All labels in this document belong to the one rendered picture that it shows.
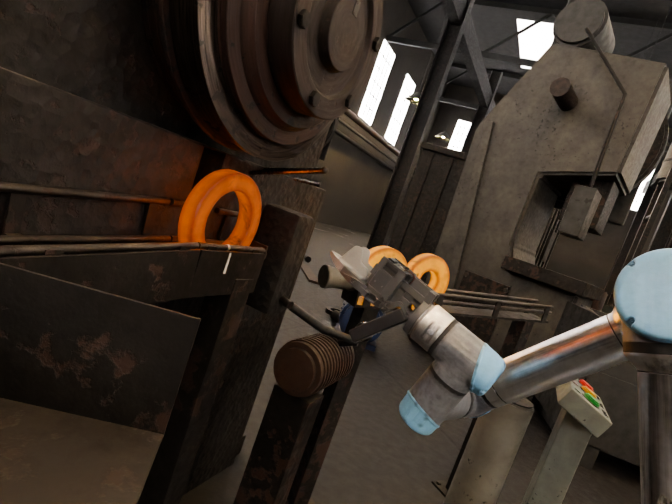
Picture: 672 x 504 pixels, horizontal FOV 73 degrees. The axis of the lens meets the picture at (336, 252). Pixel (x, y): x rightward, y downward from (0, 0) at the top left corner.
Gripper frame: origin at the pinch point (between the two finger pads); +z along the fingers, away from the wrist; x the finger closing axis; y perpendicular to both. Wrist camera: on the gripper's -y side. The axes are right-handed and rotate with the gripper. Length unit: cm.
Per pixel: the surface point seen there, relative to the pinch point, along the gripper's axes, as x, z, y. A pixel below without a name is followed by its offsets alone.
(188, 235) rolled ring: 21.6, 14.9, -7.7
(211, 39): 31.4, 21.2, 20.0
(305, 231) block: -10.9, 13.8, -2.2
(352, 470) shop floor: -69, -24, -70
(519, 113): -258, 51, 104
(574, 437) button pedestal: -51, -61, -7
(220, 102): 26.2, 19.2, 13.3
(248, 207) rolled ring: 8.1, 17.2, -1.3
